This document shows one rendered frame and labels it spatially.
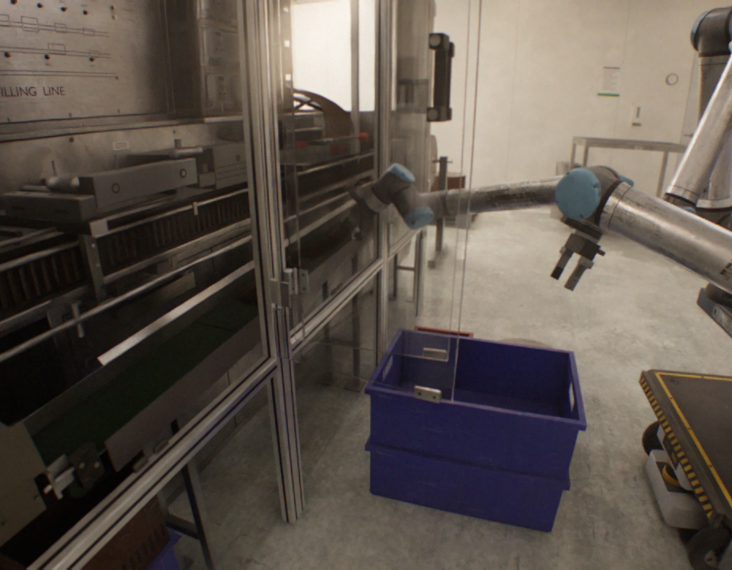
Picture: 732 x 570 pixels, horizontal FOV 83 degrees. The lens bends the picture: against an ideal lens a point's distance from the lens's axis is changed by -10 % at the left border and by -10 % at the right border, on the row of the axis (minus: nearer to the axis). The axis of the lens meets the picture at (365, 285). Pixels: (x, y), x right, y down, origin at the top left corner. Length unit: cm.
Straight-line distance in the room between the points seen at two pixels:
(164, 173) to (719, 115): 138
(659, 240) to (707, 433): 73
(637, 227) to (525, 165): 483
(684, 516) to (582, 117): 483
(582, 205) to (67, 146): 121
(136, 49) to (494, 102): 481
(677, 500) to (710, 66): 128
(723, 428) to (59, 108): 204
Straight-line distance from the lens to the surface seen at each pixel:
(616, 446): 199
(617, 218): 112
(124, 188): 97
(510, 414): 128
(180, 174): 108
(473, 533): 154
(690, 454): 152
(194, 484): 114
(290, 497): 146
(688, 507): 166
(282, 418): 126
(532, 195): 137
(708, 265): 109
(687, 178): 145
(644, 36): 602
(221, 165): 119
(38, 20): 137
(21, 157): 122
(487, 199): 145
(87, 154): 132
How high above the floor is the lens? 117
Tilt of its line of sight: 21 degrees down
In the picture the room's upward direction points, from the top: straight up
